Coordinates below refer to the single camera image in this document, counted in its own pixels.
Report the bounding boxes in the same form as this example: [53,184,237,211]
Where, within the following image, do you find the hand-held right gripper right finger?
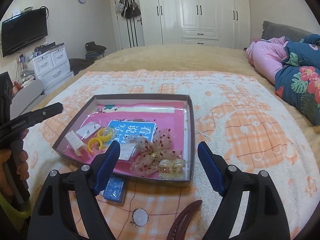
[197,141,292,240]

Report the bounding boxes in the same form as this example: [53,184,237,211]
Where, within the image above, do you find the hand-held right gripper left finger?
[27,140,121,240]

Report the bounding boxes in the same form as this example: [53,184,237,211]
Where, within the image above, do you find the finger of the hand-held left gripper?
[25,102,63,126]

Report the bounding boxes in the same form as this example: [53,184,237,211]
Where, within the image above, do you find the clear plastic pouch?
[117,142,139,160]

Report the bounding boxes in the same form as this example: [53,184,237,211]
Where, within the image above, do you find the pale yellow hair claw clip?
[159,159,188,180]

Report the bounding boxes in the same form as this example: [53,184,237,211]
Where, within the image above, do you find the white earring card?
[76,123,99,139]

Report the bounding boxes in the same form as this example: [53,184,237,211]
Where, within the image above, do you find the dark cardboard box tray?
[52,94,195,188]

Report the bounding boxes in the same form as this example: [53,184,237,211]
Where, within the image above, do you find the spotted sheer bow hair clip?
[124,128,183,177]

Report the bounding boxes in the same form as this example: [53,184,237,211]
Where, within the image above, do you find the maroon hair clip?
[166,200,203,240]

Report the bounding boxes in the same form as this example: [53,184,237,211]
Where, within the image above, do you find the person's left hand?
[0,129,30,197]

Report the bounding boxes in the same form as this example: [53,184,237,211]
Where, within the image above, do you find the grey sofa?
[10,80,45,115]

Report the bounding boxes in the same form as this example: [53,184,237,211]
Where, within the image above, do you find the small blue plastic box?
[103,176,125,203]

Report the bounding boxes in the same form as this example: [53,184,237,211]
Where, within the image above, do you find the white drawer cabinet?
[32,44,75,89]

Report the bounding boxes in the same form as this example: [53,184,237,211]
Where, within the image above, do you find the cluttered shelf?
[17,52,35,83]

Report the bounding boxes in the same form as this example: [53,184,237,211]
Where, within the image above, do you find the orange and white checked blanket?
[22,70,320,240]

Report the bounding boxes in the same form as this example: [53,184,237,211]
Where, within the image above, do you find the dark cloth pile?
[69,58,95,77]

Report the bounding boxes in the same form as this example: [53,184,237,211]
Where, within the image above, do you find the clutter on drawer cabinet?
[34,42,63,55]

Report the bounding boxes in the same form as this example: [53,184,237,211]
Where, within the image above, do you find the pink book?
[75,100,187,180]

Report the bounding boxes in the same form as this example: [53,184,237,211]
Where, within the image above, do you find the chair with dark clothes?
[85,41,107,60]

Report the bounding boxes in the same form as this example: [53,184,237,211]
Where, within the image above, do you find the white door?
[110,0,145,50]

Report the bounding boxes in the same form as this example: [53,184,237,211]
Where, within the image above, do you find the beige bed cover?
[32,44,320,155]

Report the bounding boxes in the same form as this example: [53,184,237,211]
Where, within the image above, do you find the blue floral quilt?
[274,34,320,127]

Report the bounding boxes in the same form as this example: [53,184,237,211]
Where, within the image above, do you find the pink quilt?
[246,36,290,84]

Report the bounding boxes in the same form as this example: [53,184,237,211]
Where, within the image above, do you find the hanging bags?
[115,0,141,19]

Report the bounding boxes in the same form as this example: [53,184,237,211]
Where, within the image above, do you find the grey pillow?
[261,21,320,42]

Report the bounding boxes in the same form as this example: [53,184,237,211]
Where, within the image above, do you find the white glossy wardrobe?
[97,0,250,47]

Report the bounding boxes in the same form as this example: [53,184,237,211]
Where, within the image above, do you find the black wall television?
[0,8,48,57]

